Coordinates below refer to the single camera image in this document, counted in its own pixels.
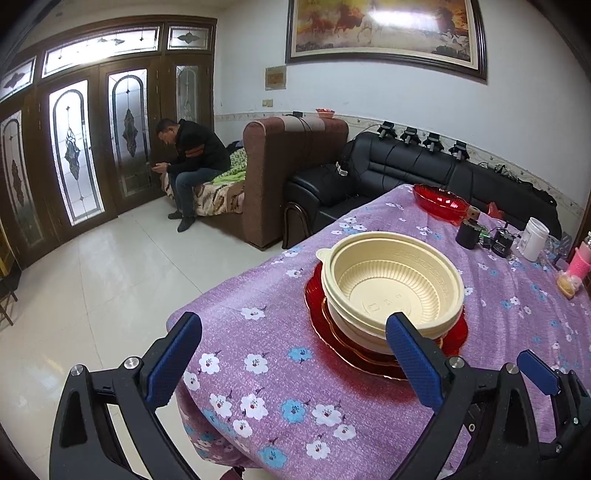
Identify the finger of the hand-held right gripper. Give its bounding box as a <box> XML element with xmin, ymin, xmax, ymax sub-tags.
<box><xmin>517</xmin><ymin>350</ymin><xmax>588</xmax><ymax>432</ymax></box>

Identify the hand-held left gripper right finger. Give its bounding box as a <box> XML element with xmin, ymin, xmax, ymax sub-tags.
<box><xmin>385</xmin><ymin>312</ymin><xmax>561</xmax><ymax>480</ymax></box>

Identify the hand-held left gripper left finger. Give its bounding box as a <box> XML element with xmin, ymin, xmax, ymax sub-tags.
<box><xmin>48</xmin><ymin>311</ymin><xmax>204</xmax><ymax>480</ymax></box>

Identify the white bowl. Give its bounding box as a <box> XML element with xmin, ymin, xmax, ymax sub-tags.
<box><xmin>327</xmin><ymin>300</ymin><xmax>446</xmax><ymax>356</ymax></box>

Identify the small red gold-rimmed plate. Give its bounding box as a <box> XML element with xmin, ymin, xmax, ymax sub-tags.
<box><xmin>321</xmin><ymin>300</ymin><xmax>462</xmax><ymax>368</ymax></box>

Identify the beige plastic bowl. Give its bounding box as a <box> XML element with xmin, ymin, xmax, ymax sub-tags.
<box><xmin>321</xmin><ymin>274</ymin><xmax>466</xmax><ymax>344</ymax></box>
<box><xmin>315</xmin><ymin>231</ymin><xmax>466</xmax><ymax>335</ymax></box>

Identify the large red scalloped plate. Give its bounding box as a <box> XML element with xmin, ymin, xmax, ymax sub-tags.
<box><xmin>304</xmin><ymin>261</ymin><xmax>469</xmax><ymax>381</ymax></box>

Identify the small yellow packet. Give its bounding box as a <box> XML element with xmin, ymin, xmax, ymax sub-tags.
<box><xmin>556</xmin><ymin>272</ymin><xmax>583</xmax><ymax>301</ymax></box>

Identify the pink ribbed cup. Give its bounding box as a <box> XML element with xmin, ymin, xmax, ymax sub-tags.
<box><xmin>570</xmin><ymin>247</ymin><xmax>591</xmax><ymax>281</ymax></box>

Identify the purple floral tablecloth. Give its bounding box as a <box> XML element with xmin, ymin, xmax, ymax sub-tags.
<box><xmin>167</xmin><ymin>184</ymin><xmax>591</xmax><ymax>472</ymax></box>

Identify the clear glass cup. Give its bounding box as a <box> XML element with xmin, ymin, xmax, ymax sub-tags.
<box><xmin>542</xmin><ymin>235</ymin><xmax>571</xmax><ymax>268</ymax></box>

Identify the white jar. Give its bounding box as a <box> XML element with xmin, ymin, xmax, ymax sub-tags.
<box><xmin>519</xmin><ymin>217</ymin><xmax>550</xmax><ymax>261</ymax></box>

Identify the small black device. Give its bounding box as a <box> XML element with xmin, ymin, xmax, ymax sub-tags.
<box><xmin>490</xmin><ymin>226</ymin><xmax>514</xmax><ymax>257</ymax></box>

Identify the black cylinder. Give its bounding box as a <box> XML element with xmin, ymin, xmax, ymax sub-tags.
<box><xmin>455</xmin><ymin>219</ymin><xmax>483</xmax><ymax>250</ymax></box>

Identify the red glass bowl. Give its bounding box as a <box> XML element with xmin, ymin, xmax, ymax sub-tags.
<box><xmin>412</xmin><ymin>183</ymin><xmax>471</xmax><ymax>226</ymax></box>

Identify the patterned blanket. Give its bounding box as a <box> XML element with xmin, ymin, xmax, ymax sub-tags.
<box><xmin>161</xmin><ymin>148</ymin><xmax>247</xmax><ymax>217</ymax></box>

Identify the dark wooden stool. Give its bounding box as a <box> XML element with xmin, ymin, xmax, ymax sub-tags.
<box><xmin>0</xmin><ymin>270</ymin><xmax>23</xmax><ymax>326</ymax></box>

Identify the black leather sofa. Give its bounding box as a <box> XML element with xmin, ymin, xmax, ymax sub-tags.
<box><xmin>283</xmin><ymin>131</ymin><xmax>561</xmax><ymax>247</ymax></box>

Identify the brown fabric sofa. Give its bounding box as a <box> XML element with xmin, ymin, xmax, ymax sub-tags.
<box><xmin>243</xmin><ymin>115</ymin><xmax>349</xmax><ymax>250</ymax></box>

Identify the wooden door with glass panels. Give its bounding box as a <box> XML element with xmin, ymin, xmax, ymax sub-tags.
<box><xmin>0</xmin><ymin>16</ymin><xmax>218</xmax><ymax>268</ymax></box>

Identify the framed painting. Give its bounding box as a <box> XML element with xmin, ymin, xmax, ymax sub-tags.
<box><xmin>285</xmin><ymin>0</ymin><xmax>489</xmax><ymax>85</ymax></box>

